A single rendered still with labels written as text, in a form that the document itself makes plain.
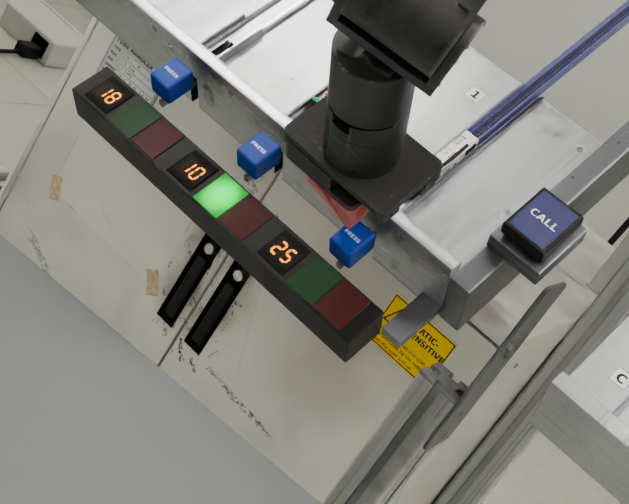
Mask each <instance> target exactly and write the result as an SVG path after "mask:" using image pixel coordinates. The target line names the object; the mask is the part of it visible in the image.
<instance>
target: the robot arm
mask: <svg viewBox="0 0 629 504"><path fill-rule="evenodd" d="M332 1H333V2H334V4H333V6H332V8H331V10H330V12H329V14H328V16H327V18H326V21H327V22H329V23H330V24H332V25H333V26H334V27H335V28H336V29H338V30H337V31H336V33H335V34H334V37H333V40H332V47H331V59H330V70H329V82H328V94H327V96H325V97H324V98H323V99H321V100H320V101H319V102H317V103H316V104H314V105H313V106H312V107H310V108H309V109H308V110H306V111H305V112H303V113H302V114H301V115H299V116H298V117H297V118H295V119H294V120H292V121H291V122H290V123H288V124H287V125H286V126H285V129H284V142H285V143H286V149H285V155H286V157H287V158H288V159H289V160H290V161H292V162H293V163H294V164H295V165H296V166H297V167H298V168H300V169H301V170H302V171H303V172H304V173H305V174H306V175H308V176H307V181H308V182H309V183H310V184H311V185H312V187H313V188H314V189H315V190H316V191H317V192H318V194H319V195H320V196H321V197H322V198H323V200H324V201H325V202H326V203H327V204H328V205H329V207H330V208H331V209H332V210H333V212H334V213H335V214H336V215H337V217H338V218H339V219H340V221H341V222H342V223H343V224H344V225H345V226H346V227H347V228H349V229H350V228H352V227H353V226H354V225H356V224H357V223H358V222H359V221H361V220H362V218H363V217H364V216H365V214H366V213H367V212H368V210H370V211H371V212H372V213H373V214H374V215H375V216H377V217H376V222H377V223H385V222H387V221H388V220H389V219H390V218H392V217H393V216H394V215H395V214H397V213H398V212H399V209H400V206H401V205H402V204H403V203H404V202H406V201H407V200H408V199H409V198H411V197H412V196H413V195H414V194H415V193H417V194H418V195H420V196H421V195H423V194H424V193H425V192H427V191H428V190H429V189H430V188H431V187H433V186H434V185H435V183H436V181H437V180H438V179H439V178H440V174H441V170H442V166H443V165H442V162H441V161H440V160H439V159H438V158H437V157H436V156H434V155H433V154H432V153H431V152H429V151H428V150H427V149H426V148H425V147H423V146H422V145H421V144H420V143H419V142H417V141H416V140H415V139H414V138H412V137H411V136H410V135H409V134H408V133H406V132H407V127H408V122H409V116H410V111H411V106H412V101H413V96H414V90H415V86H416V87H417V88H419V89H420V90H421V91H423V92H424V93H425V94H427V95H428V96H431V95H432V94H433V92H434V91H435V90H436V88H437V87H440V85H441V82H442V80H443V79H444V78H445V76H446V75H447V74H448V72H449V71H450V70H451V68H452V67H453V66H454V64H456V63H457V62H458V59H459V57H460V56H461V55H462V53H463V52H464V51H465V49H468V48H469V44H470V42H471V41H472V40H473V38H474V37H475V36H476V34H477V33H478V31H479V30H480V29H481V27H482V26H485V24H486V20H485V19H484V18H482V17H481V16H479V15H478V14H477V13H478V12H479V10H480V9H481V8H482V6H483V5H484V4H485V2H486V1H487V0H332Z"/></svg>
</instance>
